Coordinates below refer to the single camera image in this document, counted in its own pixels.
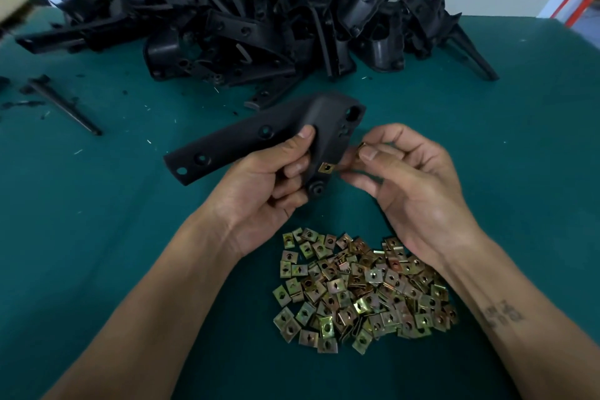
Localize thin black plastic strip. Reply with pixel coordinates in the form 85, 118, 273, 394
26, 74, 103, 136

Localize person's right hand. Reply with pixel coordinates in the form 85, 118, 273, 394
337, 123, 484, 269

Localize pile of brass clip nuts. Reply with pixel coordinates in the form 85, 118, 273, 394
272, 226, 461, 356

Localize green table cloth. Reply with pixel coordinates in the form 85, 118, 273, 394
0, 9, 600, 400

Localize person's right forearm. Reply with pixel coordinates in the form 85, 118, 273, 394
441, 231, 600, 400

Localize person's left forearm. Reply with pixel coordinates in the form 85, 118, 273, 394
42, 212, 240, 400

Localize person's left hand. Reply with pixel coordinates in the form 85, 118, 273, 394
201, 125, 318, 260

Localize pile of black plastic brackets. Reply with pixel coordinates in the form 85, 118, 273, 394
16, 0, 500, 113

